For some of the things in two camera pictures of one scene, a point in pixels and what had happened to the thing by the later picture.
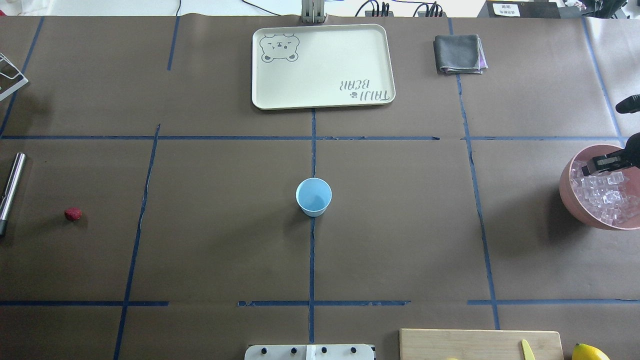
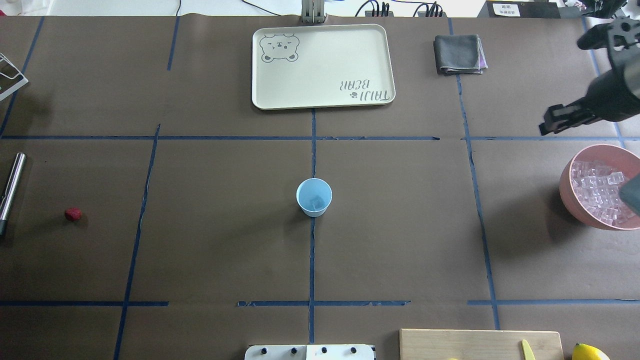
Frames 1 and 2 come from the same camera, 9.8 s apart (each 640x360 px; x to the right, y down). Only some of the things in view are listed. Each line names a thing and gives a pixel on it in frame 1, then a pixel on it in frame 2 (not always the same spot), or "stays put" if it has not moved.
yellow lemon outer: x=584 y=352 stays put
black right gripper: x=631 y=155 -> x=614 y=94
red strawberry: x=73 y=214 stays put
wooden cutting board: x=468 y=344 stays put
